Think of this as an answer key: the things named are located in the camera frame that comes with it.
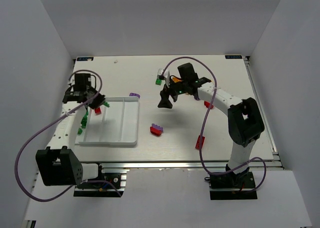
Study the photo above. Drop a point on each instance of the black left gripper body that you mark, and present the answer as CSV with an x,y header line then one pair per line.
x,y
96,101

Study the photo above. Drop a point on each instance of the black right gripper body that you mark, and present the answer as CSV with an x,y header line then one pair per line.
x,y
167,94

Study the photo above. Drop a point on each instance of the red sloped lego brick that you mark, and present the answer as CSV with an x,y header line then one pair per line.
x,y
97,111

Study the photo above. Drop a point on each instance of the small green lego brick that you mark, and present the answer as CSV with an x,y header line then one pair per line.
x,y
158,82

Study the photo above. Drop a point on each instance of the purple lego brick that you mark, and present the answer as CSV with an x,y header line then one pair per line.
x,y
134,95

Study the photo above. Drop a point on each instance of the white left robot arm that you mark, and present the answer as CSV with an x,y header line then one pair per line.
x,y
57,163

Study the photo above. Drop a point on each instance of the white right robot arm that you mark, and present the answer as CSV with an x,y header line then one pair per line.
x,y
244,120

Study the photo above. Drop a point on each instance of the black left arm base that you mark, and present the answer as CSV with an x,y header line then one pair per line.
x,y
110,184

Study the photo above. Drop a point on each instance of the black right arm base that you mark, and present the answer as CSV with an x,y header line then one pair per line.
x,y
226,187

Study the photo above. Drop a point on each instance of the orange 2x3 lego brick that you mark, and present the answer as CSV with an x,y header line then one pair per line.
x,y
176,80

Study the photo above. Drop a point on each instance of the purple lego on red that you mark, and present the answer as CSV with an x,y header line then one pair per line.
x,y
157,127

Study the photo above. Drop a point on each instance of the green lego pile in tray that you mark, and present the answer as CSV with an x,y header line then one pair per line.
x,y
83,123

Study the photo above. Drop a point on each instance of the red rounded lego piece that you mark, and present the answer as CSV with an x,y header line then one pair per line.
x,y
208,105

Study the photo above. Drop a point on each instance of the white divided sorting tray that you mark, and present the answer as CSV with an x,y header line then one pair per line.
x,y
116,125

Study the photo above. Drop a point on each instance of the red curved lego brick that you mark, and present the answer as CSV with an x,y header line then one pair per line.
x,y
155,131

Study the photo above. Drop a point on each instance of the blue right table label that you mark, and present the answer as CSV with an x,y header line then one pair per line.
x,y
233,56

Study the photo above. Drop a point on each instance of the blue table label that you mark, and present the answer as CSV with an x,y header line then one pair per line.
x,y
233,56
84,59

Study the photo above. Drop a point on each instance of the blue left table label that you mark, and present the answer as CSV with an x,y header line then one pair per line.
x,y
84,59

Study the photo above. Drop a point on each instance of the red 2x4 lego brick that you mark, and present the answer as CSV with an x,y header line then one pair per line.
x,y
199,142

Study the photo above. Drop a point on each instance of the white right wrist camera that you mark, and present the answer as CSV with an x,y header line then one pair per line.
x,y
164,74

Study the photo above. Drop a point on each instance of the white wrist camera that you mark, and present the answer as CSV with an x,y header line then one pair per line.
x,y
164,74
71,81

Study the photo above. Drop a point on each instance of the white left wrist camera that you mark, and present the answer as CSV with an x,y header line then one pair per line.
x,y
71,81

